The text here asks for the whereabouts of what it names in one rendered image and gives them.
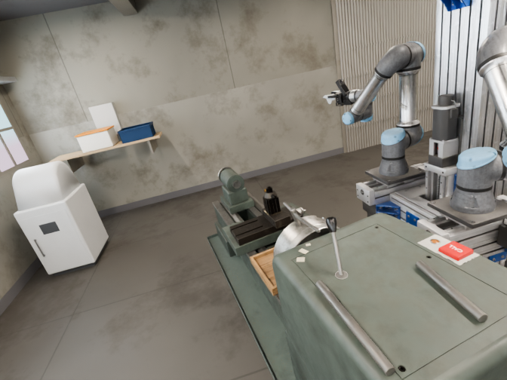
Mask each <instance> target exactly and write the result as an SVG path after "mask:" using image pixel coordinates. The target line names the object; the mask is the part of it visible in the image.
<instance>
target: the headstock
mask: <svg viewBox="0 0 507 380"><path fill-rule="evenodd" d="M432 235H434V234H432V233H430V232H427V231H425V230H423V229H421V228H418V227H416V226H414V225H411V224H409V223H407V222H404V221H402V220H400V219H397V218H395V217H393V216H390V215H388V214H386V213H376V214H374V215H372V216H368V217H367V218H365V219H362V220H359V221H357V222H354V223H352V224H350V225H347V226H345V227H342V228H340V229H337V230H336V239H337V243H338V248H339V252H340V259H341V263H342V267H343V271H346V272H347V273H348V277H347V278H346V279H343V280H340V279H338V278H336V276H335V274H336V272H337V271H339V270H338V266H337V262H336V254H335V250H334V246H333V238H332V234H331V233H328V234H325V235H323V236H320V237H317V238H316V239H313V240H311V241H308V242H306V243H304V244H300V245H299V246H297V247H294V248H291V249H289V250H286V251H284V252H282V253H279V254H277V255H275V256H274V258H273V260H272V267H273V271H274V275H275V281H276V285H277V288H278V295H279V299H280V303H281V309H282V313H283V316H284V323H285V326H286V330H287V335H288V337H289V338H290V340H291V341H292V343H293V345H294V347H295V348H296V350H297V351H298V353H299V354H300V356H301V358H302V359H303V361H304V363H305V364H306V366H307V367H308V369H309V371H310V373H311V374H312V376H313V377H314V379H315V380H507V268H506V267H503V266H501V265H499V264H497V263H495V262H493V261H491V260H489V259H486V258H484V257H483V256H477V257H476V258H474V259H472V260H470V261H468V262H466V263H464V264H462V265H457V264H456V263H454V262H452V261H450V260H449V259H446V258H444V257H443V256H441V255H439V254H437V253H435V252H433V251H431V250H430V249H428V248H426V247H424V246H422V245H420V244H418V242H420V241H423V240H425V239H426V238H429V237H431V236H432ZM306 244H311V245H310V246H306ZM301 249H304V250H307V251H308V253H306V254H304V253H301V252H299V250H301ZM297 257H305V262H297ZM419 260H422V261H423V262H424V263H426V264H427V266H429V267H430V268H431V269H432V270H434V271H435V272H436V273H437V274H439V275H440V276H441V277H442V278H444V279H445V280H446V281H447V282H448V283H449V284H450V285H452V286H453V287H454V288H456V289H457V290H458V291H459V292H461V293H462V294H463V295H464V296H465V297H466V298H467V299H469V300H470V301H471V302H472V303H474V304H475V305H476V306H477V307H479V308H480V309H481V310H482V311H483V312H484V313H485V314H487V319H486V320H485V321H484V322H479V321H478V320H476V319H475V318H474V317H473V316H472V315H471V314H470V313H468V312H467V310H465V309H464V308H463V307H462V306H461V305H460V304H459V303H457V302H456V301H455V300H454V299H453V298H451V297H450V296H449V295H448V294H447V293H446V292H445V291H443V290H442V288H440V287H439V286H438V285H437V284H436V283H435V282H434V281H432V280H431V279H430V278H429V277H428V276H427V275H425V274H424V273H423V272H422V271H421V270H419V269H418V268H417V267H416V263H417V262H418V261H419ZM319 280H322V281H323V282H324V284H325V285H326V286H327V288H328V289H329V290H330V291H331V292H332V293H333V294H334V295H335V297H336V298H337V299H338V300H339V302H340V303H341V304H342V305H343V307H344V308H345V309H346V310H347V311H348V312H349V313H350V314H351V316H352V317H353V318H354V319H355V321H356V322H357V323H358V325H359V326H360V327H361V328H362V329H363V331H365V332H366V334H367V335H368V336H369V337H370V339H371V340H372V341H373V342H374V344H375V345H376V346H377V347H378V349H380V350H381V352H382V353H383V354H384V355H385V356H386V358H387V359H388V360H389V362H390V363H391V364H392V365H393V366H394V367H395V372H394V373H393V374H392V375H390V376H387V375H386V374H385V373H384V372H383V371H382V370H381V368H380V367H379V365H378V364H377V363H376V361H375V360H374V359H373V358H372V357H371V355H370V354H369V353H368V352H367V350H366V349H365V348H364V346H363V345H362V344H361V343H360V342H359V340H358V339H357V338H356V336H355V335H354V333H353V332H352V331H351V330H350V328H348V326H347V325H346V323H345V322H344V321H343V319H342V318H341V317H340V316H339V315H338V313H337V312H336V311H335V310H334V308H333V307H332V306H331V304H330V303H329V301H327V300H326V298H325V297H324V296H323V294H322V293H321V291H320V290H319V289H318V288H317V287H316V282H317V281H319Z"/></svg>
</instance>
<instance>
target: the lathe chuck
mask: <svg viewBox="0 0 507 380"><path fill-rule="evenodd" d="M302 218H303V219H304V220H306V221H307V222H310V223H311V224H313V225H319V224H326V219H325V218H323V217H322V219H321V218H318V217H317V216H304V217H302ZM300 223H303V222H302V221H300ZM296 225H297V223H296V222H295V221H294V222H292V223H291V224H289V226H288V227H286V229H285V230H283V232H282V233H281V234H280V236H279V237H278V239H277V241H276V244H275V248H274V253H273V257H274V256H275V255H277V254H279V253H282V252H284V251H286V250H287V248H288V247H289V246H290V244H291V243H292V241H293V240H294V239H295V238H296V237H297V236H298V235H299V234H300V233H301V232H303V231H305V230H306V229H307V228H310V227H309V226H307V225H306V224H305V223H303V226H302V227H300V228H296Z"/></svg>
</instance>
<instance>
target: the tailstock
mask: <svg viewBox="0 0 507 380"><path fill-rule="evenodd" d="M218 179H219V181H221V183H223V184H224V185H222V190H223V195H221V196H220V199H221V202H222V203H223V204H224V206H225V207H226V209H227V210H228V211H229V212H230V213H231V214H233V213H237V212H240V211H242V210H246V209H248V208H251V207H254V200H253V199H252V198H251V197H250V196H249V195H247V189H246V188H245V187H244V179H243V178H242V177H241V176H240V175H238V174H237V173H236V172H235V171H234V170H233V169H232V168H231V167H223V168H221V169H220V171H219V173H218Z"/></svg>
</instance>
